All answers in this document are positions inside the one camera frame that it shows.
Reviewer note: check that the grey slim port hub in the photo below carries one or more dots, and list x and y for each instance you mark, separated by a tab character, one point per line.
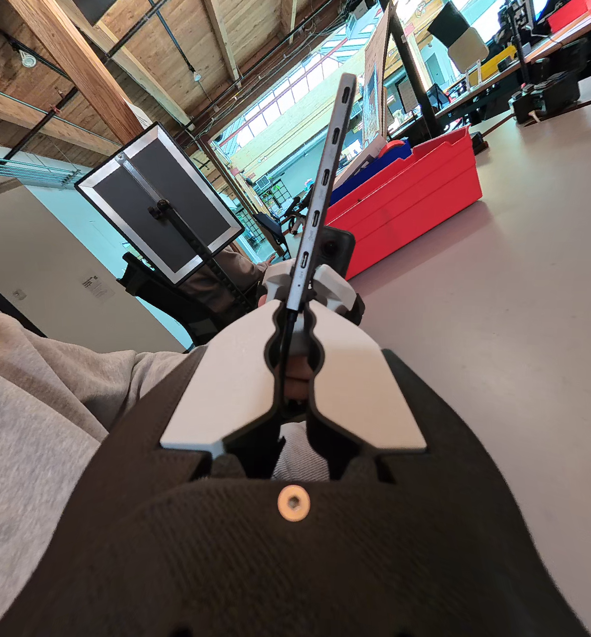
325	184

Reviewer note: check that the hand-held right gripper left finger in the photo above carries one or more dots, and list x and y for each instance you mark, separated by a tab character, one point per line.
221	388

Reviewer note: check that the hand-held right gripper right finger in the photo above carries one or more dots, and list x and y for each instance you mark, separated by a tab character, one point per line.
365	393

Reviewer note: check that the tall cardboard board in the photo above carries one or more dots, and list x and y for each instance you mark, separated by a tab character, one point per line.
382	49

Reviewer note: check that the black steel column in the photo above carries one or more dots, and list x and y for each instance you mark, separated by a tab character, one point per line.
415	74

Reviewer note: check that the blue storage bin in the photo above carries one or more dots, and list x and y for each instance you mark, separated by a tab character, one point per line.
360	184

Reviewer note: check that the black white-framed panel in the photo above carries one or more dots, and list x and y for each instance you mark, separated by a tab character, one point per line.
196	199

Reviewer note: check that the person's left hand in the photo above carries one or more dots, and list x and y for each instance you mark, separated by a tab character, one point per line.
300	378

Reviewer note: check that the large red storage bin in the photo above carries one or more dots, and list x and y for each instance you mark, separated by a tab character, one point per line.
415	199

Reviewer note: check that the black and tan panel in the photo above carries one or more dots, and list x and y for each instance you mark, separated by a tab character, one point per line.
467	52

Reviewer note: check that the yellow storage bin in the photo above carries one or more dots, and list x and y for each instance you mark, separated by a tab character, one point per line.
497	62

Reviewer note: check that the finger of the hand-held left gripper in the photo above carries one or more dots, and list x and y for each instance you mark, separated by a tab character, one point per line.
278	283
335	291

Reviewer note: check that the white flat board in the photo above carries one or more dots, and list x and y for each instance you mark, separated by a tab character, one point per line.
370	154

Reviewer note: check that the black equipment box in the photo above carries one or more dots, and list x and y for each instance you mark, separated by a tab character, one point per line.
549	97

